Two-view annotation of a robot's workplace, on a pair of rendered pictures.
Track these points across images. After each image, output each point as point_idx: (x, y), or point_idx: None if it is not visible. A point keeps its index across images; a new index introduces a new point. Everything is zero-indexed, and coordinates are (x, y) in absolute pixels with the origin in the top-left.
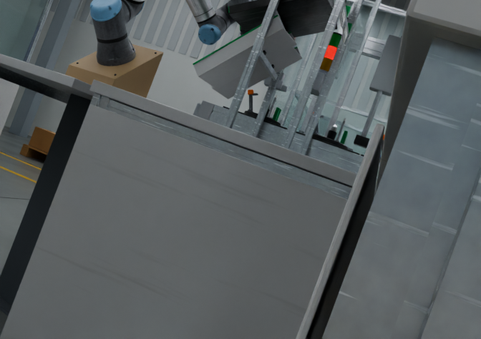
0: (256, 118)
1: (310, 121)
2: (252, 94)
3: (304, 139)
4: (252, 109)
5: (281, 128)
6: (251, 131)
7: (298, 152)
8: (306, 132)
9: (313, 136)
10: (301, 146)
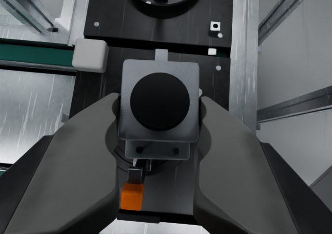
0: (283, 119)
1: None
2: (143, 185)
3: (278, 24)
4: (145, 160)
5: (257, 67)
6: (268, 122)
7: (265, 38)
8: (286, 17)
9: (189, 3)
10: (271, 32)
